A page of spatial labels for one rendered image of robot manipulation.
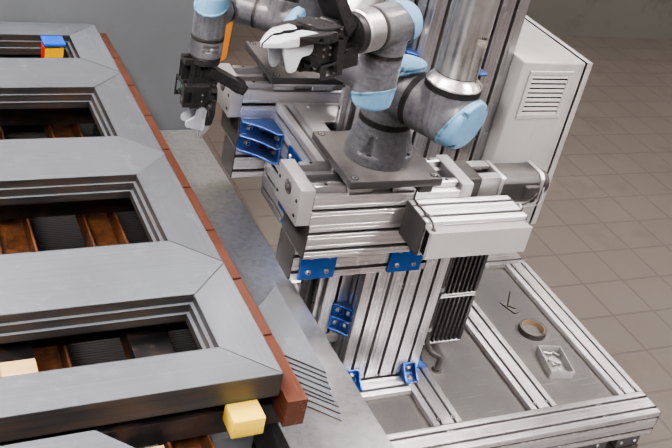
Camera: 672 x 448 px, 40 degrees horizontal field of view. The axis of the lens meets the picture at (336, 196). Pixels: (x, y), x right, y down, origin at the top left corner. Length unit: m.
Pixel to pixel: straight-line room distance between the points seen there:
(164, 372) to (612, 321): 2.38
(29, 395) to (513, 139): 1.31
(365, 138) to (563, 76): 0.58
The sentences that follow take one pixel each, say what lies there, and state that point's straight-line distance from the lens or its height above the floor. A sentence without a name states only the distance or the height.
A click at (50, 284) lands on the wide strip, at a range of 1.81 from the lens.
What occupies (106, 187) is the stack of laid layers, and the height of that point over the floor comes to 0.84.
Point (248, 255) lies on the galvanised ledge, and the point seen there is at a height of 0.68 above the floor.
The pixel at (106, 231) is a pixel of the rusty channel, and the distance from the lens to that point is 2.30.
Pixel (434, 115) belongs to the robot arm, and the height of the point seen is 1.22.
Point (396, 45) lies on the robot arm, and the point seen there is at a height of 1.41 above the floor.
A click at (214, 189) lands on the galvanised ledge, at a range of 2.51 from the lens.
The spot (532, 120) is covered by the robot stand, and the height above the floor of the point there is 1.08.
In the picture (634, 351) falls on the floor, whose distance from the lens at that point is 3.62.
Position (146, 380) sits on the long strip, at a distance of 1.63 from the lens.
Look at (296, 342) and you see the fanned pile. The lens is 1.98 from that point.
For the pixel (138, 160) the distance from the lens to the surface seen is 2.22.
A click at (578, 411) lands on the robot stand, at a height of 0.23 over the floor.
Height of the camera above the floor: 1.97
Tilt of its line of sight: 30 degrees down
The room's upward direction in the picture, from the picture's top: 13 degrees clockwise
